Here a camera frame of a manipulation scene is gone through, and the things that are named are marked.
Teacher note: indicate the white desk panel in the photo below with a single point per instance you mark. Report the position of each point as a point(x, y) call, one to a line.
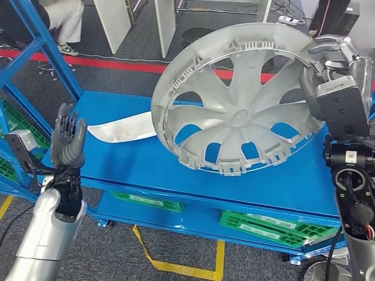
point(113, 19)
point(165, 23)
point(264, 9)

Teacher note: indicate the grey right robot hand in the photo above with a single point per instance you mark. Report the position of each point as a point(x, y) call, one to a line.
point(309, 91)

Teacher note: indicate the green folded plastic crate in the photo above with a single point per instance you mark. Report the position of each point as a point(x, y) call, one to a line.
point(263, 229)
point(146, 201)
point(17, 120)

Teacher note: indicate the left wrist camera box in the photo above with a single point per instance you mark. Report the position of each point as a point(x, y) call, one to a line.
point(16, 147)

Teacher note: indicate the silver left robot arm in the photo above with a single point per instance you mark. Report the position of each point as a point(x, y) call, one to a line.
point(44, 236)

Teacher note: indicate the black microwave oven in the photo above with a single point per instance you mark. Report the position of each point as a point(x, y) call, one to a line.
point(351, 19)

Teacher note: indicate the grey plastic wheel cover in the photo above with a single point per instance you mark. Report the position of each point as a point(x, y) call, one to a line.
point(234, 112)

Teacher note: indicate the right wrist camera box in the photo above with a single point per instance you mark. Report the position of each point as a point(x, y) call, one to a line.
point(342, 108)

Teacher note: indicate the blue metal shelf rack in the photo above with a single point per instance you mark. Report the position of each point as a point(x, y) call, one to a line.
point(11, 186)
point(146, 163)

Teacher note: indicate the white curved plastic part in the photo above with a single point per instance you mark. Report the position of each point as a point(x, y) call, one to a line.
point(125, 130)

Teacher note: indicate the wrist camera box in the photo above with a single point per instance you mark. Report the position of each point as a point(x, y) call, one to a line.
point(342, 108)
point(16, 147)

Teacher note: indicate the white power strip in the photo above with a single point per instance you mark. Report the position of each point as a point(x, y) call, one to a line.
point(289, 19)

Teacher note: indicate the person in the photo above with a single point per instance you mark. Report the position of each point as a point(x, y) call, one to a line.
point(328, 15)
point(67, 19)

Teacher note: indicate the yellow floor tape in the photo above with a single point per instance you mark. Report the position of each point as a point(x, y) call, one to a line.
point(5, 207)
point(219, 260)

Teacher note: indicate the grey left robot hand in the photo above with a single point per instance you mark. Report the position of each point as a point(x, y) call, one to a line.
point(69, 149)

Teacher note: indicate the chrome round stool base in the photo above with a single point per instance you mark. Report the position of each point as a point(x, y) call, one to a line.
point(313, 273)

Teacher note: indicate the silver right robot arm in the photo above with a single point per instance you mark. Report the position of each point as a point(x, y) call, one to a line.
point(354, 194)

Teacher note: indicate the black round stool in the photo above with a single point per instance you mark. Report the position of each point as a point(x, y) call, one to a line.
point(52, 70)
point(196, 35)

